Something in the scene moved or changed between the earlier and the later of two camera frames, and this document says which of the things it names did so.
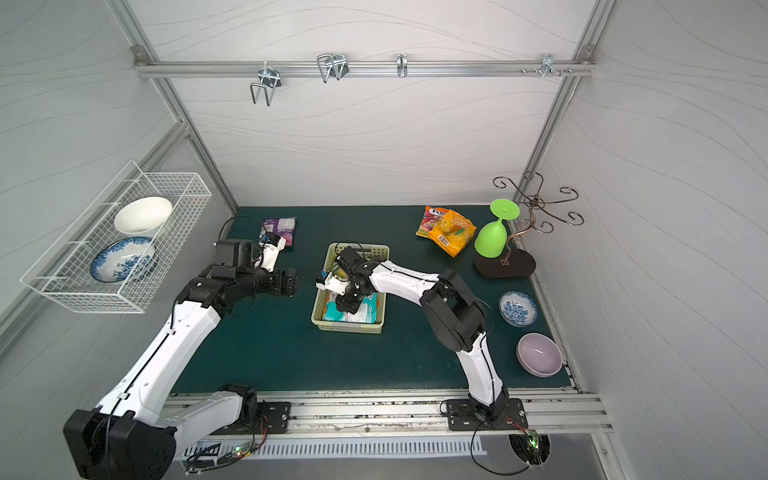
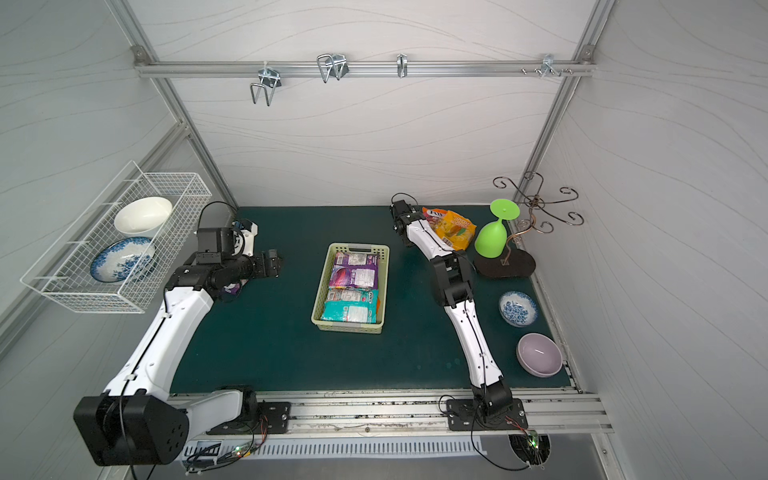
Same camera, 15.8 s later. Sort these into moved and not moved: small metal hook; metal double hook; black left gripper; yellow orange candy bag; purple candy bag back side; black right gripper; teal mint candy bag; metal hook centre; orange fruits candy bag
Moved: purple candy bag back side; black right gripper; black left gripper
Not moved: metal hook centre; teal mint candy bag; metal double hook; small metal hook; yellow orange candy bag; orange fruits candy bag
